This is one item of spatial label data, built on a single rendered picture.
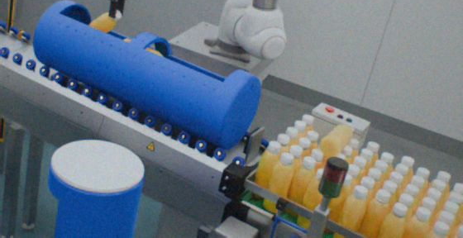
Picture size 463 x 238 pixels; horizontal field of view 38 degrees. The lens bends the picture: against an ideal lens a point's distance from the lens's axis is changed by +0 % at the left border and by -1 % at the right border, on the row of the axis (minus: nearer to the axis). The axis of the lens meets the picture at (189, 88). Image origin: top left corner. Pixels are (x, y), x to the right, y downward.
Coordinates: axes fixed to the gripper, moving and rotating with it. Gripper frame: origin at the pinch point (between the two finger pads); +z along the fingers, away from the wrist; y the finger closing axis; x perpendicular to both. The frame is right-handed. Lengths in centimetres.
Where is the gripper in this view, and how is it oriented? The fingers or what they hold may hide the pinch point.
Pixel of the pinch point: (116, 8)
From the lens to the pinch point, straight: 263.1
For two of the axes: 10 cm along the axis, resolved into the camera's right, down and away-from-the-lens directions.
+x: 8.4, 3.6, -4.2
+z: -1.8, 8.9, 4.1
